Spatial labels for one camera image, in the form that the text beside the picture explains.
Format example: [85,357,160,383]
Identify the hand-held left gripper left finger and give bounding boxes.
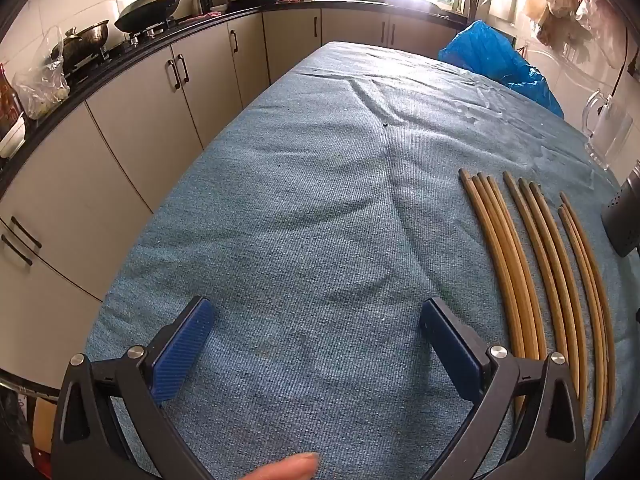
[51,296,216,480]

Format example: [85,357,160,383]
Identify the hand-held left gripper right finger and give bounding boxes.
[421,297,587,480]

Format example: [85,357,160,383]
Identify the bunch of wooden chopsticks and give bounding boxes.
[459,169,617,461]

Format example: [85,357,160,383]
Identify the dark cylindrical chopstick holder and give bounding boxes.
[600,160,640,258]

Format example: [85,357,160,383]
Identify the person's left hand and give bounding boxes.
[239,452,320,480]

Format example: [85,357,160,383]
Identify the blue tablecloth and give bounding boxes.
[85,40,640,480]

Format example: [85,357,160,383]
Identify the beige base cabinets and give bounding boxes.
[0,7,466,391]

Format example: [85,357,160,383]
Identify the white bowl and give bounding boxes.
[0,115,27,158]

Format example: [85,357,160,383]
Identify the clear glass pitcher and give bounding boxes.
[581,89,636,171]

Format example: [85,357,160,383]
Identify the clear plastic bag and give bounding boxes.
[12,27,71,121]

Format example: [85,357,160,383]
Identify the blue plastic bag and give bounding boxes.
[438,20,566,118]

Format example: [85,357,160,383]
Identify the brown sauce bottle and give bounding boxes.
[0,62,23,131]

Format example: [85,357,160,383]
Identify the black gas stove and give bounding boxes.
[65,15,193,83]

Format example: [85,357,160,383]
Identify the steel cooking pot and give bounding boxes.
[51,20,110,68]

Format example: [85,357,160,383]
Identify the black kitchen countertop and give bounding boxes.
[0,0,473,181]

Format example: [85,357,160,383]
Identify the hanging plastic bags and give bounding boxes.
[522,0,623,63]

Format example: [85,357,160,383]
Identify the black wok with long handle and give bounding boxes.
[114,0,213,33]

